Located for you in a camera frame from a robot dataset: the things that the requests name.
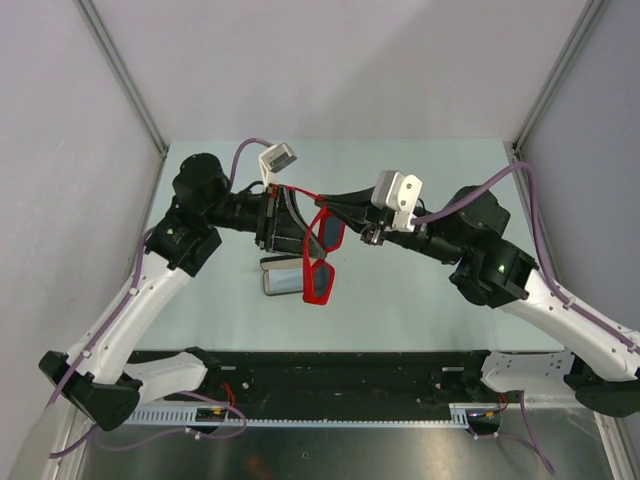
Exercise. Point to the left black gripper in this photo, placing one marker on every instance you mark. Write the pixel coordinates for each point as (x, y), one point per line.
(280, 224)

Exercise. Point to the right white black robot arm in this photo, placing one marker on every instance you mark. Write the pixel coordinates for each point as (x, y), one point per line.
(599, 365)

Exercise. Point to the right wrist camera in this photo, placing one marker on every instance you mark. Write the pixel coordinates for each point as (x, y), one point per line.
(399, 193)

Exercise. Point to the blue cleaning cloth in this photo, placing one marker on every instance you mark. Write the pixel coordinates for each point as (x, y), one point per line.
(286, 281)

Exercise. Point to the white cable duct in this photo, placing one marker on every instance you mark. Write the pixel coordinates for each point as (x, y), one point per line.
(456, 416)

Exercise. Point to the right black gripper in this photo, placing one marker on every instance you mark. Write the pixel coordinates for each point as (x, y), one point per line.
(355, 208)

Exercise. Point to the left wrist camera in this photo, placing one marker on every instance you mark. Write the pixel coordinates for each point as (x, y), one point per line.
(273, 160)

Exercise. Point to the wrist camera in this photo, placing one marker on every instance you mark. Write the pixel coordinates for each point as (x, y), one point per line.
(399, 193)
(273, 160)

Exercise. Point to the black glasses case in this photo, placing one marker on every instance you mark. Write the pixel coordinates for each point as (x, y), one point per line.
(279, 262)

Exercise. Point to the red sunglasses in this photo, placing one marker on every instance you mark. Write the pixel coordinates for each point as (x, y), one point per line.
(323, 236)

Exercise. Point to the aluminium rail frame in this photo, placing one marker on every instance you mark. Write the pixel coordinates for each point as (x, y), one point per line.
(332, 177)

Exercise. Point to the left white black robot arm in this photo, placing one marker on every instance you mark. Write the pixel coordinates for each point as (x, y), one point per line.
(95, 374)

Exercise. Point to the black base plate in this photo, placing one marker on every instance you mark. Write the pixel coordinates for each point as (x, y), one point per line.
(363, 386)

